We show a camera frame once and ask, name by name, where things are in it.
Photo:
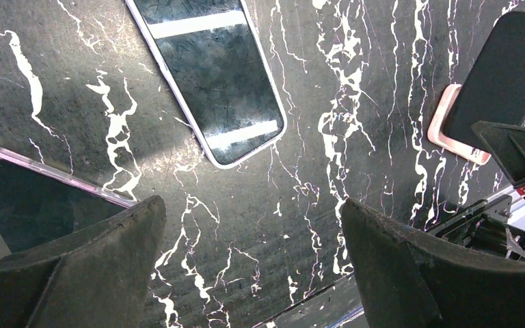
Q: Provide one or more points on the red-edged black phone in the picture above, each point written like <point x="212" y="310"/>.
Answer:
<point x="39" y="204"/>

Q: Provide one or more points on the lavender phone case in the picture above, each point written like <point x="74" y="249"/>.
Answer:
<point x="199" y="136"/>

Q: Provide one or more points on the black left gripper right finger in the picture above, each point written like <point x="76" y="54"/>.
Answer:
<point x="408" y="278"/>

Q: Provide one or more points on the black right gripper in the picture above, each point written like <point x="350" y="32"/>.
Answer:
<point x="496" y="225"/>

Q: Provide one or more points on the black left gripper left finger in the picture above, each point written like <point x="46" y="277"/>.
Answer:
<point x="95" y="277"/>

